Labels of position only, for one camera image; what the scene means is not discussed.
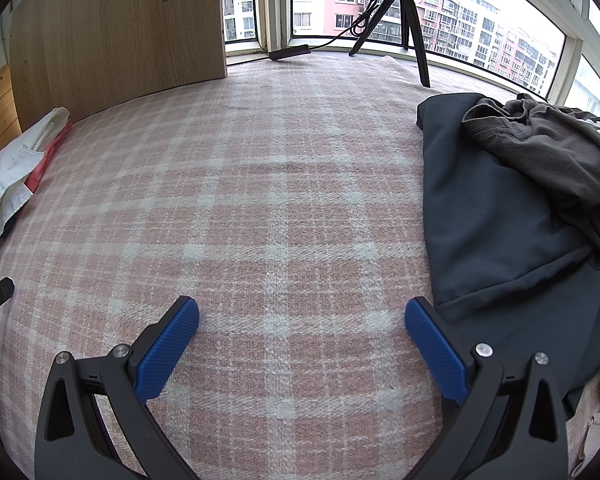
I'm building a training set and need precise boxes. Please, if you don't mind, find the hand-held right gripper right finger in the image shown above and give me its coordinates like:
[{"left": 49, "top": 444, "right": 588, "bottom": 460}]
[{"left": 404, "top": 296, "right": 570, "bottom": 480}]

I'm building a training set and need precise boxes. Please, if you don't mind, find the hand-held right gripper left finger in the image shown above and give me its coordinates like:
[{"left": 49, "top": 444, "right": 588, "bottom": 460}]
[{"left": 34, "top": 296, "right": 201, "bottom": 480}]

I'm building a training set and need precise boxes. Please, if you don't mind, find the grey sweatshirt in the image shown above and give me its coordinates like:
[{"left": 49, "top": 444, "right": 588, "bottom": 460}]
[{"left": 461, "top": 94, "right": 600, "bottom": 263}]

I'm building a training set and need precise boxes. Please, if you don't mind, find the white shirt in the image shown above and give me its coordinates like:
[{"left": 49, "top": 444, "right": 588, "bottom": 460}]
[{"left": 0, "top": 107, "right": 72, "bottom": 266}]

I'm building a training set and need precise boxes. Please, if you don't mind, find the pink cloth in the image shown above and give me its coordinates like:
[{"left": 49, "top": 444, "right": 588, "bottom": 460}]
[{"left": 25, "top": 121, "right": 74, "bottom": 193}]

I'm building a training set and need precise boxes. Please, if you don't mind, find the dark teal garment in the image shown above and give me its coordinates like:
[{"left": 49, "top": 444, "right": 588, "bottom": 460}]
[{"left": 416, "top": 92, "right": 600, "bottom": 418}]

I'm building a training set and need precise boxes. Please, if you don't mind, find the pink plaid blanket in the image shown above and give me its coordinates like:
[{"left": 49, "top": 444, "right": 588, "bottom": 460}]
[{"left": 0, "top": 52, "right": 581, "bottom": 480}]

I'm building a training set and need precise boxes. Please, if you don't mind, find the light wooden cabinet panel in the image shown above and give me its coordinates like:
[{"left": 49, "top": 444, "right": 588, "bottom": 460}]
[{"left": 8, "top": 0, "right": 228, "bottom": 130}]

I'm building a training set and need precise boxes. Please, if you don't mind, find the black tripod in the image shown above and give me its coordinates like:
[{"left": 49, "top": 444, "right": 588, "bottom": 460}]
[{"left": 349, "top": 0, "right": 431, "bottom": 89}]

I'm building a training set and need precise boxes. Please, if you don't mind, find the black inline cable controller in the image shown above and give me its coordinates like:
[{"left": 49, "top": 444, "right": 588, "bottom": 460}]
[{"left": 269, "top": 45, "right": 311, "bottom": 61}]

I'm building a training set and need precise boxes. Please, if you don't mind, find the ring light on stand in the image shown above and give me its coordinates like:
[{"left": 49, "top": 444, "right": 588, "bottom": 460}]
[{"left": 220, "top": 0, "right": 600, "bottom": 126}]

